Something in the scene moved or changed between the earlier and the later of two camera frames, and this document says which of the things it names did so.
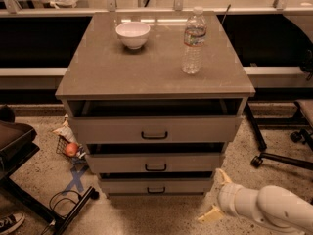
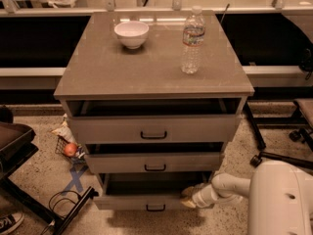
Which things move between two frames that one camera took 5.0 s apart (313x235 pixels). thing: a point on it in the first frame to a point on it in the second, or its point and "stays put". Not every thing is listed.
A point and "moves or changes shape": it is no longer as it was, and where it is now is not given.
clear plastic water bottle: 194,44 stays put
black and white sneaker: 11,222 stays put
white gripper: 226,199 to 199,198
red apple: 71,149 stays put
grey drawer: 156,183 moves or changes shape
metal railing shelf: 230,0 stays put
